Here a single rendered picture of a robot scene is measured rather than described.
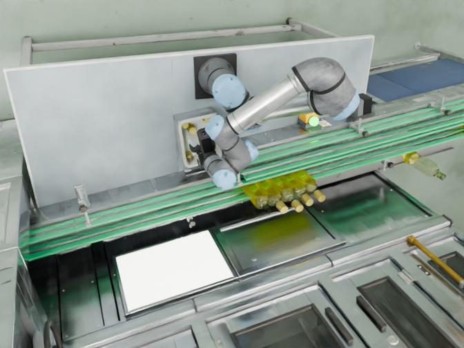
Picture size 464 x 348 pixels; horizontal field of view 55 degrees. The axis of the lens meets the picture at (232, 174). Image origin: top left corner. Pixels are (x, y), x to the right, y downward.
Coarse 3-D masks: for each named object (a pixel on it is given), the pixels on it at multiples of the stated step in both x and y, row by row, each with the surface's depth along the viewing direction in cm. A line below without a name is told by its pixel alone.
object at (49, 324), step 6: (48, 324) 131; (54, 324) 138; (48, 330) 128; (54, 330) 139; (36, 336) 130; (42, 336) 137; (48, 336) 126; (54, 336) 141; (36, 342) 128; (42, 342) 135; (48, 342) 125; (60, 342) 141
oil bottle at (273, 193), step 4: (264, 180) 198; (268, 180) 198; (260, 184) 195; (264, 184) 195; (268, 184) 195; (272, 184) 194; (264, 188) 192; (268, 188) 192; (272, 188) 192; (276, 188) 191; (268, 192) 190; (272, 192) 189; (276, 192) 189; (268, 196) 189; (272, 196) 187; (276, 196) 188; (280, 196) 188; (272, 200) 188; (272, 204) 189
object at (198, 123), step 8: (184, 120) 184; (192, 120) 185; (200, 120) 194; (184, 128) 193; (184, 136) 195; (192, 136) 196; (184, 144) 197; (216, 144) 197; (184, 152) 191; (216, 152) 200; (184, 160) 192
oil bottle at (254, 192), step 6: (240, 186) 203; (246, 186) 195; (252, 186) 194; (258, 186) 193; (246, 192) 196; (252, 192) 190; (258, 192) 190; (264, 192) 190; (252, 198) 191; (258, 198) 186; (264, 198) 186; (258, 204) 186
